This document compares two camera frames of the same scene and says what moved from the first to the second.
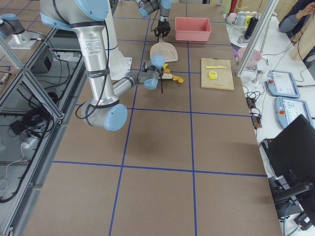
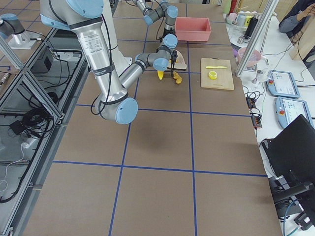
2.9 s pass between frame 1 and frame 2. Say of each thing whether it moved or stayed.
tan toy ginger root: moved
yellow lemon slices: stayed
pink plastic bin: stayed
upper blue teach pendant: stayed
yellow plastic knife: stayed
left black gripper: moved
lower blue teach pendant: stayed
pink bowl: stayed
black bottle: stayed
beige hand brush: moved
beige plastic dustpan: moved
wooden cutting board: stayed
